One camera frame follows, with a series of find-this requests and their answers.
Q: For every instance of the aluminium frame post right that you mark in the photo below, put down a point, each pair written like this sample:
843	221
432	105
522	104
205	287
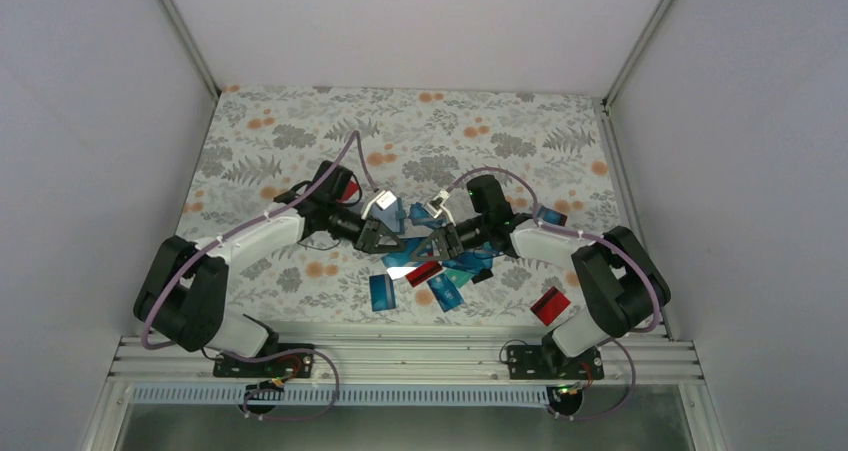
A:
644	39

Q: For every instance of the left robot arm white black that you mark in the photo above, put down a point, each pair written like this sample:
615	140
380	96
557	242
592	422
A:
184	295

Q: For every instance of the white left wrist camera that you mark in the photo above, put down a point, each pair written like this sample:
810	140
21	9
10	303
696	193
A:
384	205

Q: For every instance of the red card upper left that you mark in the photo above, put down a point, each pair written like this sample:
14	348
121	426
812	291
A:
352	193

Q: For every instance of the red card black stripe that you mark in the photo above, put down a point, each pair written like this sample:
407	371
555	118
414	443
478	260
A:
550	306

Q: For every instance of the blue card stack upper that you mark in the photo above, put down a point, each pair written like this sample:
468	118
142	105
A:
419	216

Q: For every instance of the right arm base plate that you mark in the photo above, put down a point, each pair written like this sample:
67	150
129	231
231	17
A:
536	362

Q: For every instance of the aluminium frame post left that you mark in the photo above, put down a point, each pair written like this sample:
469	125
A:
191	48

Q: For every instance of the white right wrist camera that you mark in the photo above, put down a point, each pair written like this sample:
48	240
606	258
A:
436	207

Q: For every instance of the aluminium rail base front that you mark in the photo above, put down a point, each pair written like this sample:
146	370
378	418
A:
421	354

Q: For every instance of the blue card middle right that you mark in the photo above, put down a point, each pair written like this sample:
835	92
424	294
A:
472	262

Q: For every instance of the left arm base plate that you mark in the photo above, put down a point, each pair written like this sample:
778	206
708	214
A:
296	364

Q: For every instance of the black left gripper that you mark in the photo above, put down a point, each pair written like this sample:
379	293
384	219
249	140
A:
369	235

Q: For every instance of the blue card far right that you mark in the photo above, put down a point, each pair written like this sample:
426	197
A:
551	216

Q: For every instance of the small black card piece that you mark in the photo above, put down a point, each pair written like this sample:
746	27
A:
482	275

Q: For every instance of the teal card centre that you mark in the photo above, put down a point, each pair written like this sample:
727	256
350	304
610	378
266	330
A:
458	278

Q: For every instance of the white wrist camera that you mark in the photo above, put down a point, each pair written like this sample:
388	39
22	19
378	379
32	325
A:
384	205
436	207

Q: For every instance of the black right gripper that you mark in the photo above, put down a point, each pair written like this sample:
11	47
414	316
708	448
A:
447	237

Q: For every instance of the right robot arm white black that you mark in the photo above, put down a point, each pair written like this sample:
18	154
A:
622	288

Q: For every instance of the blue card grey stripe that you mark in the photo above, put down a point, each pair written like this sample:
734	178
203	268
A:
399	264

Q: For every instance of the floral patterned table mat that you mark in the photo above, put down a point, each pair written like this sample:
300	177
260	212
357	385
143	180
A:
265	139

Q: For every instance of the grey cable duct front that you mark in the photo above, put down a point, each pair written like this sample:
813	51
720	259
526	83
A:
346	395

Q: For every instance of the teal leather card holder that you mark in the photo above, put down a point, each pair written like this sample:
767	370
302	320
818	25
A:
398	225

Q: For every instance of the aluminium frame post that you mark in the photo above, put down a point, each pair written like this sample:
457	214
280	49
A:
191	48
644	39

